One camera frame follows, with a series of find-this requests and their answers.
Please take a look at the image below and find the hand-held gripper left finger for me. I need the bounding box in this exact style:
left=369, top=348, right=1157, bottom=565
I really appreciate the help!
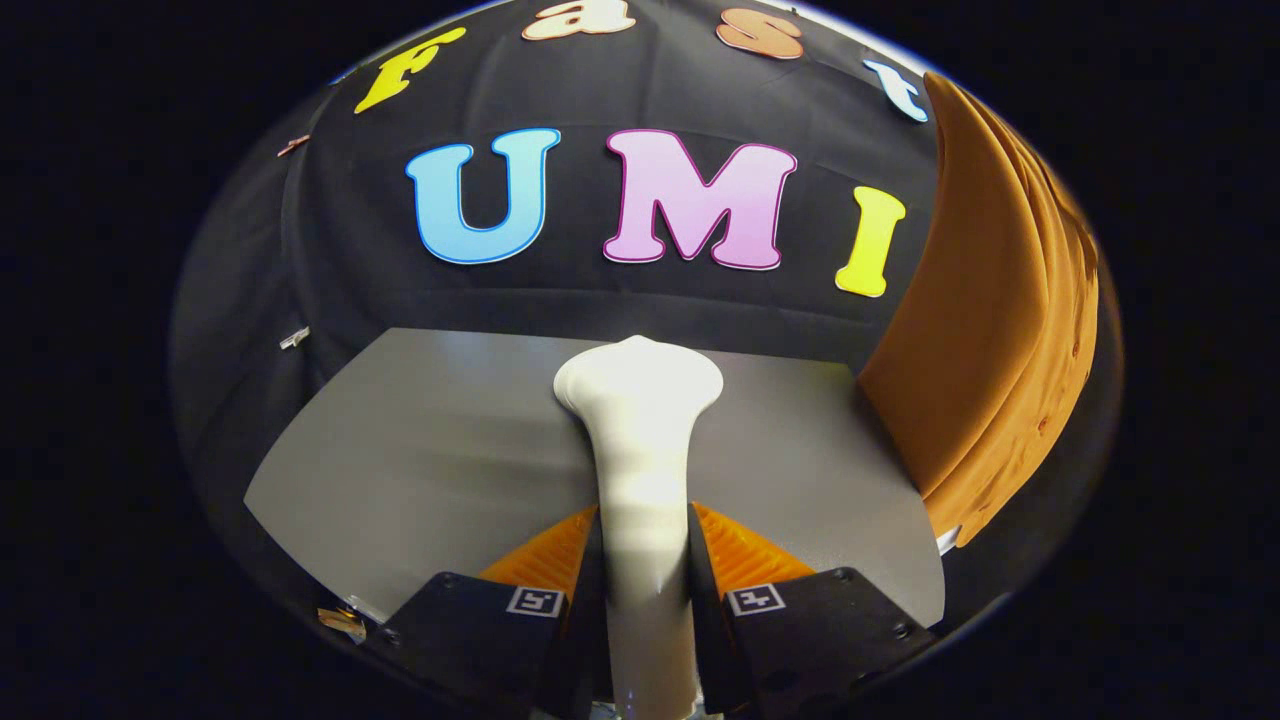
left=365, top=505, right=611, bottom=716

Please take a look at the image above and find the grey cabinet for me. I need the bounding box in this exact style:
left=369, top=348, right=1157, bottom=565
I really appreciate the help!
left=243, top=327, right=946, bottom=626

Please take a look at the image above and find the black backdrop cloth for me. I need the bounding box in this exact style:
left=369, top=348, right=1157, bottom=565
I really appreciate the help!
left=170, top=0, right=1121, bottom=601

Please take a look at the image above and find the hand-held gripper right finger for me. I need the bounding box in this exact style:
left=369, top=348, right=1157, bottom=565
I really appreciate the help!
left=688, top=503, right=941, bottom=716

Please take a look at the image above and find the orange button shirt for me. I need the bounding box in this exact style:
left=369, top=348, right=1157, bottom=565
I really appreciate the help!
left=858, top=72, right=1101, bottom=549

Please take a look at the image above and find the white garment steamer head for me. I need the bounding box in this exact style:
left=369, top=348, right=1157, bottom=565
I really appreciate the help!
left=553, top=335, right=725, bottom=720

